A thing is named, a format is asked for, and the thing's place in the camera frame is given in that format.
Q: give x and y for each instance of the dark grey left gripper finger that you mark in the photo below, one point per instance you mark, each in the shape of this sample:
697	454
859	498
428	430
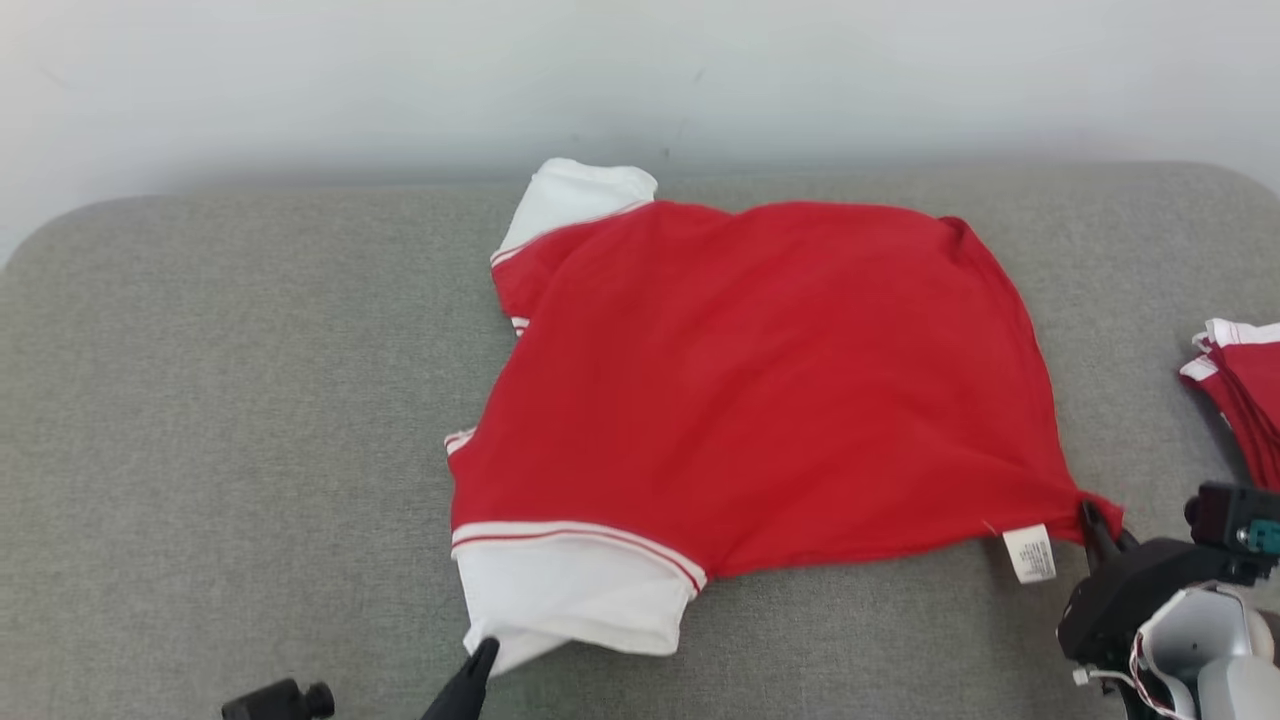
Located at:
465	690

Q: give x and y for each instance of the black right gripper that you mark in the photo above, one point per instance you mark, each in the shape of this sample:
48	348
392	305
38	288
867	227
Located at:
1120	605

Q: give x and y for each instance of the red shorts with white hem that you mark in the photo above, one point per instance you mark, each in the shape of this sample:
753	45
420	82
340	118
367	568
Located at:
1250	400

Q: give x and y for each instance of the red jersey with white sleeves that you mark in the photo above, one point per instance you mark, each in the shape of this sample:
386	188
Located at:
750	380

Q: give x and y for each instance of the grey fabric sofa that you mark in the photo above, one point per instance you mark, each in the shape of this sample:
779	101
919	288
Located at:
250	450

